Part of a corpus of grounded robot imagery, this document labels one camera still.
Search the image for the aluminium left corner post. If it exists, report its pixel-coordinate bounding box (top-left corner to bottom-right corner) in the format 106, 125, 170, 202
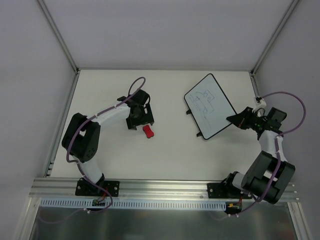
37, 0, 80, 75

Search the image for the red bone-shaped eraser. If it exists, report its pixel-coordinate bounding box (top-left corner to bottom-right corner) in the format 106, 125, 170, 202
142, 125, 155, 139

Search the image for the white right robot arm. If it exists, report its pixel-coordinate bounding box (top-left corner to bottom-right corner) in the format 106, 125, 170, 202
222, 107, 296, 205

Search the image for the aluminium mounting rail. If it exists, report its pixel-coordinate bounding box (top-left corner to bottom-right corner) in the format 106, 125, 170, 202
28, 177, 301, 202

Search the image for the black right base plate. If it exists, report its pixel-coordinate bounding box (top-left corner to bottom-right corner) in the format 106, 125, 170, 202
206, 182, 252, 199

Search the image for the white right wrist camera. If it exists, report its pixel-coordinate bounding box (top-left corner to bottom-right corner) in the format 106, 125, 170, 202
252, 96, 267, 113

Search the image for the black-framed small whiteboard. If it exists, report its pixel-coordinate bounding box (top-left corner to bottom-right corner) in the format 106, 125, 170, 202
183, 73, 237, 140

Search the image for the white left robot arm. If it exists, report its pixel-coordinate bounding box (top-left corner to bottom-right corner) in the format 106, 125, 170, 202
61, 89, 154, 197

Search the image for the white slotted cable duct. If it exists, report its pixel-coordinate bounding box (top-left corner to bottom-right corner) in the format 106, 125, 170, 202
39, 198, 227, 212

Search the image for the aluminium corner post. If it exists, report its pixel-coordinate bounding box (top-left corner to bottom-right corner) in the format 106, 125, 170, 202
250, 0, 301, 76
37, 0, 80, 75

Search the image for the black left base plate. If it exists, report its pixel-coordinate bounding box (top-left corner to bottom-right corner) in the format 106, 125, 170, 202
75, 178, 120, 197

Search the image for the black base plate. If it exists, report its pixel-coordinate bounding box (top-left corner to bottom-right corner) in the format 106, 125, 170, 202
206, 182, 252, 199
75, 178, 120, 197

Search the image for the aluminium right corner post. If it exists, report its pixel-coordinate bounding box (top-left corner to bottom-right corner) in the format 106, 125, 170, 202
250, 0, 301, 76

